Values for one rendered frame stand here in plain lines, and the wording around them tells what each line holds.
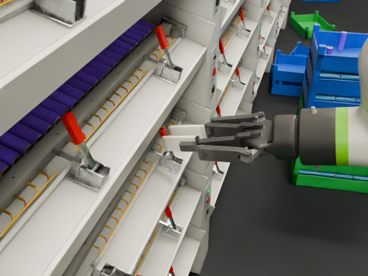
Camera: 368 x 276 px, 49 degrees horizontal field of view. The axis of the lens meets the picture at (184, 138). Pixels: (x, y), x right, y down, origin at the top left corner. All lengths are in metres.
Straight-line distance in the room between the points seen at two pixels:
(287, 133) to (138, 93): 0.24
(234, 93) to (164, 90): 0.79
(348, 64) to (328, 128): 0.73
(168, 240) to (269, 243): 0.55
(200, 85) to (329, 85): 0.61
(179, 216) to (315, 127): 0.44
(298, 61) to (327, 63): 0.97
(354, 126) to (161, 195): 0.34
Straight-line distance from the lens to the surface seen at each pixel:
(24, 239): 0.44
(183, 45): 0.80
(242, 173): 1.63
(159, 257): 0.89
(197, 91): 0.87
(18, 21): 0.38
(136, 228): 0.69
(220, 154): 0.67
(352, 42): 1.55
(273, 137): 0.66
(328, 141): 0.64
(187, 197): 1.01
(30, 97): 0.34
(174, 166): 0.78
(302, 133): 0.65
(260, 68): 2.07
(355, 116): 0.65
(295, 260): 1.37
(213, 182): 1.34
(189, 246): 1.16
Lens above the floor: 1.06
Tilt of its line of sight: 36 degrees down
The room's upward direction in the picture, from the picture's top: straight up
